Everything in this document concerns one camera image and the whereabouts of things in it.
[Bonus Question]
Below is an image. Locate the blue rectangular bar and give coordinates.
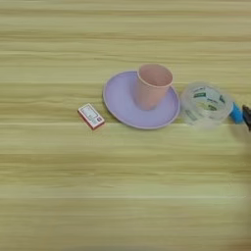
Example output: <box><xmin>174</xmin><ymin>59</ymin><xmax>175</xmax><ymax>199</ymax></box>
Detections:
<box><xmin>228</xmin><ymin>101</ymin><xmax>245</xmax><ymax>125</ymax></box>

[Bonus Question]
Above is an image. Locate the purple round plate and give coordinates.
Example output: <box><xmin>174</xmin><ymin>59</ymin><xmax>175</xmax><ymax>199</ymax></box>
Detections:
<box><xmin>102</xmin><ymin>70</ymin><xmax>181</xmax><ymax>130</ymax></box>

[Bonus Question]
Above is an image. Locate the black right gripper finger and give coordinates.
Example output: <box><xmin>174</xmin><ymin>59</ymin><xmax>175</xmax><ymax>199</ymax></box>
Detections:
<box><xmin>241</xmin><ymin>104</ymin><xmax>251</xmax><ymax>132</ymax></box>

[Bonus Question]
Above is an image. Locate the small red white box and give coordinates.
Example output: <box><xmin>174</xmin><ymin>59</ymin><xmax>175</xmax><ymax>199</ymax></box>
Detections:
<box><xmin>76</xmin><ymin>102</ymin><xmax>106</xmax><ymax>131</ymax></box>

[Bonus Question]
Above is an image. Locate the pink plastic cup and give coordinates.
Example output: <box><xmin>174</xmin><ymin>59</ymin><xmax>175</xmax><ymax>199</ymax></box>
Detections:
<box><xmin>134</xmin><ymin>63</ymin><xmax>175</xmax><ymax>112</ymax></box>

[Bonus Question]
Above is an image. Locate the clear tape roll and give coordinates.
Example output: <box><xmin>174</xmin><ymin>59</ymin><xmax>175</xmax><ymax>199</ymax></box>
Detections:
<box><xmin>179</xmin><ymin>81</ymin><xmax>235</xmax><ymax>129</ymax></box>

